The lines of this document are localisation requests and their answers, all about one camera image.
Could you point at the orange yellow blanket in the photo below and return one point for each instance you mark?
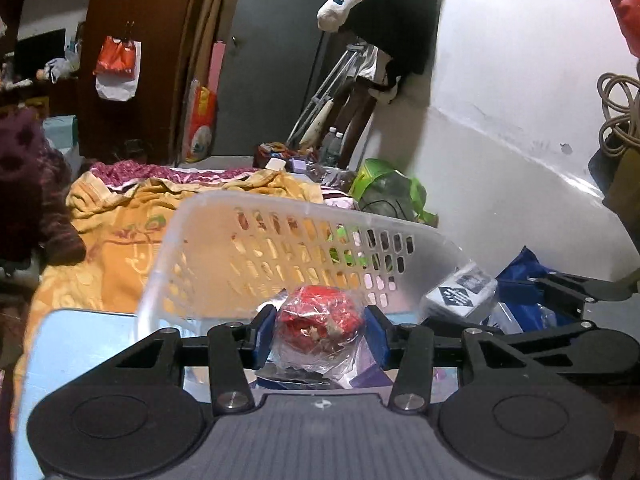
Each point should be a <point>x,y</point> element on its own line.
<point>122,231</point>

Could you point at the red yellow printed bag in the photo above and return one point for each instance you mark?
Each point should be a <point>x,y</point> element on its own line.
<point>198,127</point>

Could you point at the white plastic lattice basket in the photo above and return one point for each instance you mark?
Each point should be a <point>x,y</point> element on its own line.
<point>225,254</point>

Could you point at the red white hanging bag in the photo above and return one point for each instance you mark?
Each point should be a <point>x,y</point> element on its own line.
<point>118,69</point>

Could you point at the green bag on floor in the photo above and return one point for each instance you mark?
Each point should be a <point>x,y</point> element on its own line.
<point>380,188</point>

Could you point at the blue shopping bag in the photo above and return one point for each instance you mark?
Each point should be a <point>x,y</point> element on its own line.
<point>523,298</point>

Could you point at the white black hanging jacket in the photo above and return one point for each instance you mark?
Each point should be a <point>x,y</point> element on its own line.
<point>401,31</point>

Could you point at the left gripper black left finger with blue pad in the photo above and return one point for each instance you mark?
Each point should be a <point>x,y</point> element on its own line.
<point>233,349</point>

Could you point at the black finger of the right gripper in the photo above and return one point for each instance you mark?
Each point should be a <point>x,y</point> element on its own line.
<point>581,348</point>

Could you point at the dark hanging bag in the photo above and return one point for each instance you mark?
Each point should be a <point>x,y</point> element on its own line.
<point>617,177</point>

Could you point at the white black labelled box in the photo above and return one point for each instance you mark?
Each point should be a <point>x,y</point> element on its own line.
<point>468,293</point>

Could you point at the maroon clothes pile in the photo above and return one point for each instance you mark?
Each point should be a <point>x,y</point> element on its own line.
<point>34,180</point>

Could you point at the metal crutches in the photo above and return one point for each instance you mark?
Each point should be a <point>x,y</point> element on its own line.
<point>349,65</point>

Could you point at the red item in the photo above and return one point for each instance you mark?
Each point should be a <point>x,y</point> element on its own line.
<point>317,328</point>

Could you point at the grey metal door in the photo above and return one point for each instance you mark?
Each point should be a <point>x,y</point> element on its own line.
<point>273,54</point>

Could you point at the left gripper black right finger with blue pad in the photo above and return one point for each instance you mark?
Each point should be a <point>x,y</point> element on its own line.
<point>408,349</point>

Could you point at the purple box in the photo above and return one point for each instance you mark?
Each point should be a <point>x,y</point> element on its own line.
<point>365,372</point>

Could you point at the dark red wooden wardrobe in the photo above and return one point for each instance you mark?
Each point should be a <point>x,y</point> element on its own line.
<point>141,126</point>

